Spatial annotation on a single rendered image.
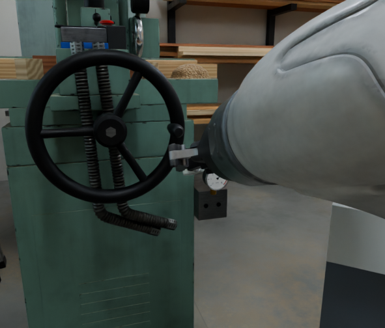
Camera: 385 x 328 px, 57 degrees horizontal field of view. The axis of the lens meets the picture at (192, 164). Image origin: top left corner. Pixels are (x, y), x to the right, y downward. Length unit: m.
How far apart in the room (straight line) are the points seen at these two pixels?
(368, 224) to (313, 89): 0.47
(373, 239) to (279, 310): 0.96
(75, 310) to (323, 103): 0.93
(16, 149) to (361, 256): 0.72
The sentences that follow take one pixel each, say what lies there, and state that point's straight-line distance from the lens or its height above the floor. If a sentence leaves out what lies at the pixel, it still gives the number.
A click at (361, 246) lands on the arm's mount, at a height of 0.64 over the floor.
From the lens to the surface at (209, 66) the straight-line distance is 1.06.
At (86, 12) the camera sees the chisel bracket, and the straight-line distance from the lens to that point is 0.97.
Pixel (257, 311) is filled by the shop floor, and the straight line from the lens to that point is 1.53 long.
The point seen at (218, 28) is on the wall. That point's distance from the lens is 3.57.
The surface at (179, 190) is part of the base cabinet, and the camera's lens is 0.92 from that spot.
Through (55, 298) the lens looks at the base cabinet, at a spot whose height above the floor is 0.36.
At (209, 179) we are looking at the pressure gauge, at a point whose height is 0.66.
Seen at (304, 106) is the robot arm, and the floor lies 0.90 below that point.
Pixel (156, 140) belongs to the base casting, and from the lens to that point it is 0.87.
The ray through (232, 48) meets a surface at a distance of 3.10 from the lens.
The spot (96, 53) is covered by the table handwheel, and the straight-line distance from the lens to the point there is 0.66.
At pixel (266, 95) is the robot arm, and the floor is 0.90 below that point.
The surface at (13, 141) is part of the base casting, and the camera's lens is 0.87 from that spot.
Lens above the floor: 0.91
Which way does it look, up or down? 14 degrees down
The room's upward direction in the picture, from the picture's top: straight up
